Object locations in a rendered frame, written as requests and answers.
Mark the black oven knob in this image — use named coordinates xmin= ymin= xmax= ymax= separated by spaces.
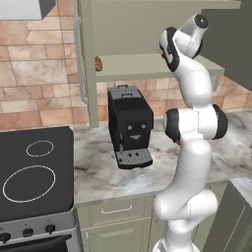
xmin=44 ymin=223 xmax=57 ymax=234
xmin=22 ymin=227 xmax=34 ymax=238
xmin=0 ymin=231 xmax=12 ymax=244

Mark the olive base cabinet run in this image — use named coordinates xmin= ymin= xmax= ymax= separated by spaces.
xmin=202 ymin=179 xmax=252 ymax=252

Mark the grey range hood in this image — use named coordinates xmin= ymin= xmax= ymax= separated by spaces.
xmin=0 ymin=0 xmax=57 ymax=22

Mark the black oven door handle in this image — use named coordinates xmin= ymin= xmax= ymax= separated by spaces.
xmin=0 ymin=233 xmax=73 ymax=252

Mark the brown can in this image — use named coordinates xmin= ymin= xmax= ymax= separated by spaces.
xmin=94 ymin=55 xmax=103 ymax=73

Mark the olive drawer front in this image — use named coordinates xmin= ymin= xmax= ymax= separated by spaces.
xmin=77 ymin=196 xmax=156 ymax=228

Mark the silver base cabinet handle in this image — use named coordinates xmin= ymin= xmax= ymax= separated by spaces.
xmin=85 ymin=232 xmax=92 ymax=252

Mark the silver oven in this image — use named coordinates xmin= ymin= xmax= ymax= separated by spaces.
xmin=0 ymin=208 xmax=83 ymax=252

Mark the black coffee machine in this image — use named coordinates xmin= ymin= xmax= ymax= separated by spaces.
xmin=107 ymin=84 xmax=155 ymax=170

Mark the olive wall cabinet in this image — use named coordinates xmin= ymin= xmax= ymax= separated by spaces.
xmin=90 ymin=0 xmax=242 ymax=83

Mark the open olive cabinet door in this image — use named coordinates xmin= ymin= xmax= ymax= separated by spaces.
xmin=200 ymin=0 xmax=252 ymax=94
xmin=72 ymin=0 xmax=99 ymax=129

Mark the silver cabinet door handle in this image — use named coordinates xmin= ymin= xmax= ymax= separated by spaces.
xmin=74 ymin=17 xmax=89 ymax=104

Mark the silver drawer handle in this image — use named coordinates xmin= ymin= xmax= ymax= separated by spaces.
xmin=100 ymin=205 xmax=134 ymax=216

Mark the black hob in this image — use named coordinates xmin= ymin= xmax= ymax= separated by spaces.
xmin=0 ymin=125 xmax=76 ymax=223

